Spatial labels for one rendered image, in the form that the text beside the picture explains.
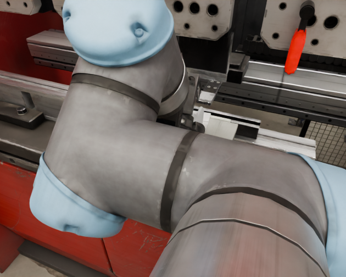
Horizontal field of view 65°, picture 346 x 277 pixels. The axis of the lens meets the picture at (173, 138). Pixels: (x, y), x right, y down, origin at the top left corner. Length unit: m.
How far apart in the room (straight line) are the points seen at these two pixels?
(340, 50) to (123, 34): 0.36
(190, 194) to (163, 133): 0.05
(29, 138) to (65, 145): 0.62
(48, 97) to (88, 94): 0.61
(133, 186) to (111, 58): 0.09
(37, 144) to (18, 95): 0.18
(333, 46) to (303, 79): 0.38
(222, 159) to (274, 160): 0.03
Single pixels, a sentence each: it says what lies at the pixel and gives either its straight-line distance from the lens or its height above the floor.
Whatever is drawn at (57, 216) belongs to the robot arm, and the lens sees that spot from 0.20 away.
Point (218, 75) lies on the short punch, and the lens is 0.56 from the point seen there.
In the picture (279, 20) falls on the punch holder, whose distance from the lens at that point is 0.46.
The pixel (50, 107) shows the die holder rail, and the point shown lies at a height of 0.92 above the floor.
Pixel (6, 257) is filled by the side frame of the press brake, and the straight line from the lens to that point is 1.64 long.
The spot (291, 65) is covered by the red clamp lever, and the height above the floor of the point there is 1.17.
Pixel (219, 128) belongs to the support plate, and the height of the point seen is 1.00.
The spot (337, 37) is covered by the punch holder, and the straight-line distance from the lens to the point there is 0.47.
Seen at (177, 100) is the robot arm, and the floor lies 1.18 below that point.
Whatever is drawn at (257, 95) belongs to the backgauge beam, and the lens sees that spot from 0.83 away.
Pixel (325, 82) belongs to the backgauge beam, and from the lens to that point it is 0.86.
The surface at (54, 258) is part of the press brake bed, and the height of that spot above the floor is 0.05.
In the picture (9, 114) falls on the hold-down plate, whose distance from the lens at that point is 0.89.
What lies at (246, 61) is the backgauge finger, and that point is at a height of 1.02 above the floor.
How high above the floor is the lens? 1.34
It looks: 40 degrees down
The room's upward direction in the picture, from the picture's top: straight up
